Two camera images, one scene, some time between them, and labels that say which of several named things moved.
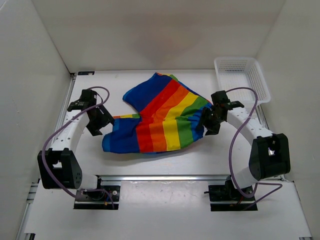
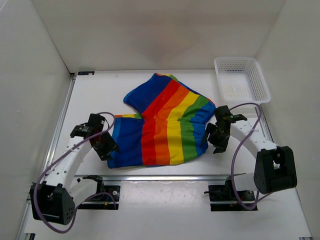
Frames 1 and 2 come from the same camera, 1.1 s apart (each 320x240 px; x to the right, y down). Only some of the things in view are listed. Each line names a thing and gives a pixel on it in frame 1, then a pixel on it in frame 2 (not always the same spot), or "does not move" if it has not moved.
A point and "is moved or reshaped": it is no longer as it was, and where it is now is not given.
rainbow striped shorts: (170, 118) is moved or reshaped
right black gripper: (212, 129) -> (221, 146)
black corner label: (85, 72) does not move
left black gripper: (106, 119) -> (104, 154)
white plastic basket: (235, 72) does not move
